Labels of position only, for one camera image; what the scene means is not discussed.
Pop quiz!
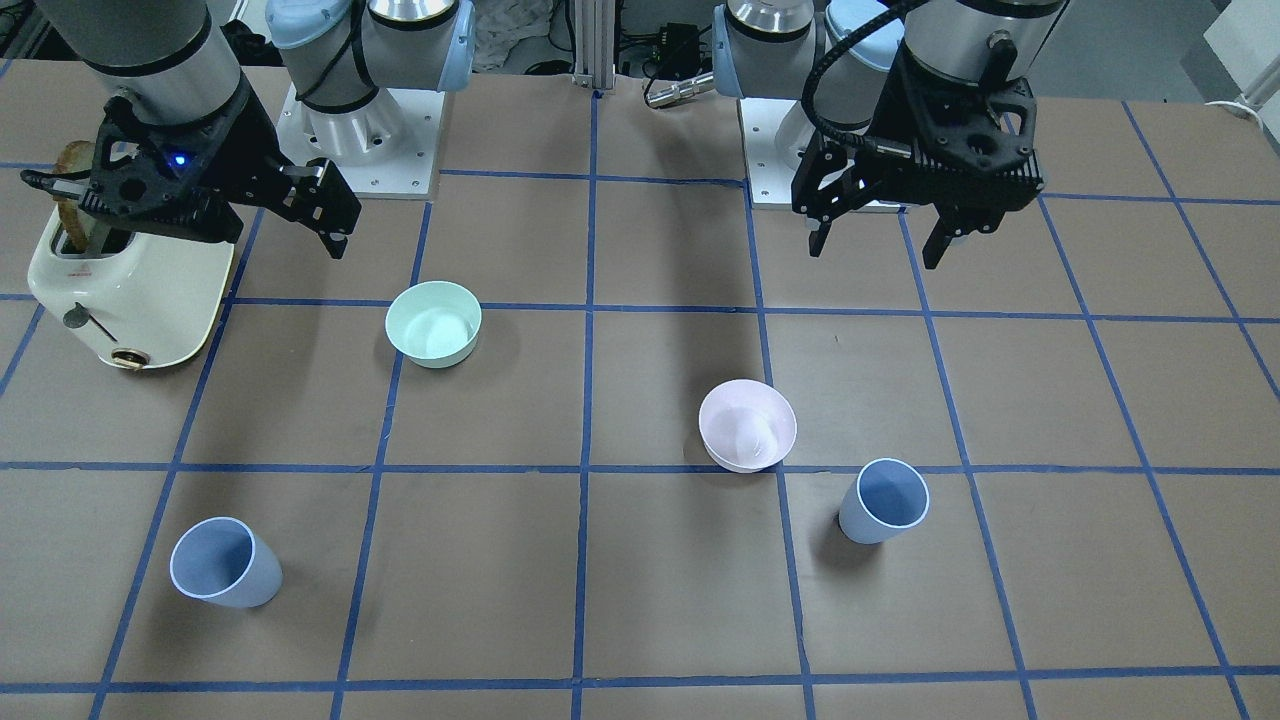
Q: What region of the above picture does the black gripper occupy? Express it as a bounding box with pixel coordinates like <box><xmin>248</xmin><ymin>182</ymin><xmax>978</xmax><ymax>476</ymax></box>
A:
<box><xmin>791</xmin><ymin>45</ymin><xmax>1044</xmax><ymax>270</ymax></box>
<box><xmin>20</xmin><ymin>77</ymin><xmax>362</xmax><ymax>260</ymax></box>

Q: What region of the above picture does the blue cup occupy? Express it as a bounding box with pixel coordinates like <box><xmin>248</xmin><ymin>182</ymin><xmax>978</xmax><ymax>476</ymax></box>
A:
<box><xmin>837</xmin><ymin>457</ymin><xmax>932</xmax><ymax>544</ymax></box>
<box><xmin>169</xmin><ymin>518</ymin><xmax>283</xmax><ymax>609</ymax></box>

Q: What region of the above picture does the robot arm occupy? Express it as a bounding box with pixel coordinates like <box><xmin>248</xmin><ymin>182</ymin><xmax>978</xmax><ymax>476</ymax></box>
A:
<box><xmin>712</xmin><ymin>1</ymin><xmax>1068</xmax><ymax>269</ymax></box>
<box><xmin>20</xmin><ymin>1</ymin><xmax>475</xmax><ymax>259</ymax></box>

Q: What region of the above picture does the mint green bowl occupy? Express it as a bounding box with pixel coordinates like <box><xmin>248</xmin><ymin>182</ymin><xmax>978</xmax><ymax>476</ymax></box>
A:
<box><xmin>384</xmin><ymin>281</ymin><xmax>483</xmax><ymax>369</ymax></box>

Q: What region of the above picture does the cream white toaster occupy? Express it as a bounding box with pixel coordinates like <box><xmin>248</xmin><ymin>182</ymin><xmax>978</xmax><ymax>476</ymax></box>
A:
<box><xmin>27</xmin><ymin>197</ymin><xmax>234</xmax><ymax>370</ymax></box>

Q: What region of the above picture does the pink bowl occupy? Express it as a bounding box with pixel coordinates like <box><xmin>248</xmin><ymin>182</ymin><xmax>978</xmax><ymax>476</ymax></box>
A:
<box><xmin>698</xmin><ymin>379</ymin><xmax>797</xmax><ymax>473</ymax></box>

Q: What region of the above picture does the toast slice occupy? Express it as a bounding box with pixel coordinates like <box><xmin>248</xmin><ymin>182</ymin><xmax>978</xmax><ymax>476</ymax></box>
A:
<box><xmin>52</xmin><ymin>140</ymin><xmax>101</xmax><ymax>246</ymax></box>

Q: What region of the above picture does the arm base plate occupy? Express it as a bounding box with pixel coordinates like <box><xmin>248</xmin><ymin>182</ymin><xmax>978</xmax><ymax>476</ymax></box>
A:
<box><xmin>276</xmin><ymin>87</ymin><xmax>451</xmax><ymax>201</ymax></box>
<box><xmin>739</xmin><ymin>95</ymin><xmax>906</xmax><ymax>213</ymax></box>

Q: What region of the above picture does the aluminium frame post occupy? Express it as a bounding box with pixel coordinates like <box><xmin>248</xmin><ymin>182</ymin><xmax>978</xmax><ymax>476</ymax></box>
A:
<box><xmin>570</xmin><ymin>0</ymin><xmax>617</xmax><ymax>94</ymax></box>

